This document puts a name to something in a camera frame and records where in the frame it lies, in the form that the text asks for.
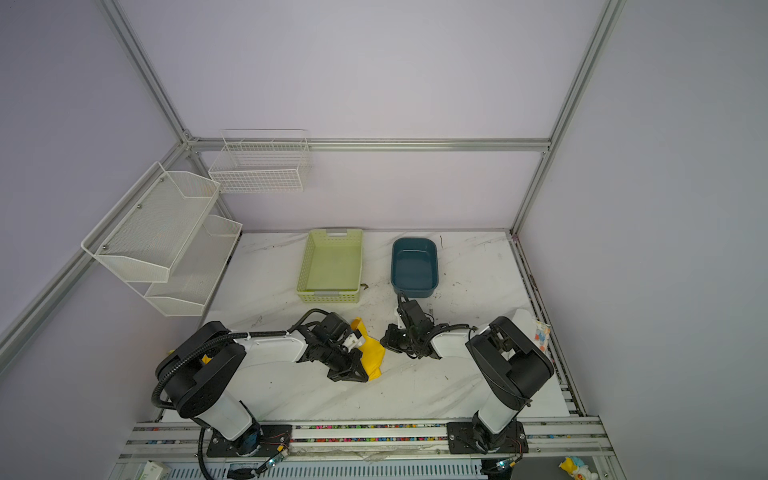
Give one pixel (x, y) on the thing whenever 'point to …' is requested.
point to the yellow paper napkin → (373, 350)
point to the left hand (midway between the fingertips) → (365, 381)
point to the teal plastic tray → (414, 266)
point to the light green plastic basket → (331, 269)
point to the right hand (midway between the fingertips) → (378, 341)
